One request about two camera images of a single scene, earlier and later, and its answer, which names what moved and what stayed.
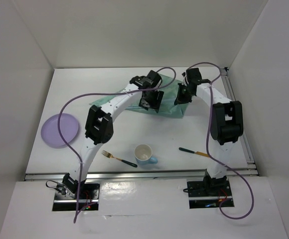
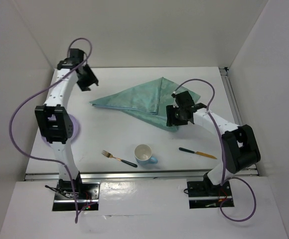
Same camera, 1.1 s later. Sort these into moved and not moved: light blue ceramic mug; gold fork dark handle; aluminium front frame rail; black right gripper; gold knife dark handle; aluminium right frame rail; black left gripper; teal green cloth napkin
Moved: black left gripper; black right gripper; teal green cloth napkin
Not moved: gold fork dark handle; gold knife dark handle; light blue ceramic mug; aluminium right frame rail; aluminium front frame rail
